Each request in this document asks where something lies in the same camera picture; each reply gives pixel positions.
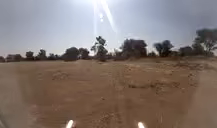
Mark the row of trees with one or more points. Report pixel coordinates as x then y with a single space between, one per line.
132 48

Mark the brown bare dirt ground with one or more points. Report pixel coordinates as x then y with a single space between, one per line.
106 93

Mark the robot's own part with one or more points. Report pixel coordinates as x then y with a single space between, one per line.
140 125
69 124

